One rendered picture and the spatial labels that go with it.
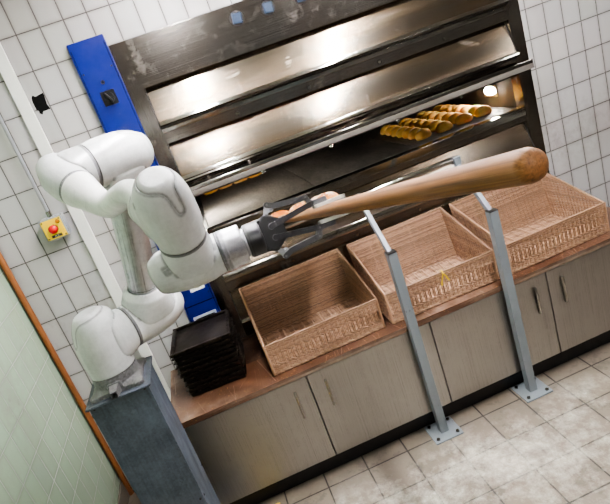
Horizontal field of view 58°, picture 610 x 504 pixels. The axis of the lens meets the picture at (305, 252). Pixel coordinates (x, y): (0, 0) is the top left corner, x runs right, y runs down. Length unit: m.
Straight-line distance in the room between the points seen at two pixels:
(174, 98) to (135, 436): 1.47
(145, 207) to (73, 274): 1.78
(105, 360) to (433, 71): 2.03
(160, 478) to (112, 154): 1.13
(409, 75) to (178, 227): 2.02
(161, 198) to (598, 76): 2.82
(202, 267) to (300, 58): 1.73
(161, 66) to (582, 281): 2.19
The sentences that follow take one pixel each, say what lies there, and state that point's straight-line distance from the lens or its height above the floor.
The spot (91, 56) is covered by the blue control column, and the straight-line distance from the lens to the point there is 2.64.
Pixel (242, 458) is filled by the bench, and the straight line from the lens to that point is 2.61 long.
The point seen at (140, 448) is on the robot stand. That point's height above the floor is 0.79.
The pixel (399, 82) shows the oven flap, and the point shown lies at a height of 1.53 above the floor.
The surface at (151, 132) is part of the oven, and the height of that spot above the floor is 1.70.
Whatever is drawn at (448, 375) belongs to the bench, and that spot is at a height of 0.25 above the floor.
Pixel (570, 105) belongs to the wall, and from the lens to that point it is 3.38.
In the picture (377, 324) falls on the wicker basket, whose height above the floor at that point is 0.61.
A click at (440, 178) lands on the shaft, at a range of 0.60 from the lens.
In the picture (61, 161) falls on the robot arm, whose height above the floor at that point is 1.75.
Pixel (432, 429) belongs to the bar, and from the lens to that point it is 2.82.
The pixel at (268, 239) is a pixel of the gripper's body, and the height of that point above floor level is 1.47.
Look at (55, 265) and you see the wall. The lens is 2.81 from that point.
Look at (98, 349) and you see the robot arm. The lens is 1.91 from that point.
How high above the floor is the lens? 1.81
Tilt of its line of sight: 19 degrees down
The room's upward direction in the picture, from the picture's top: 20 degrees counter-clockwise
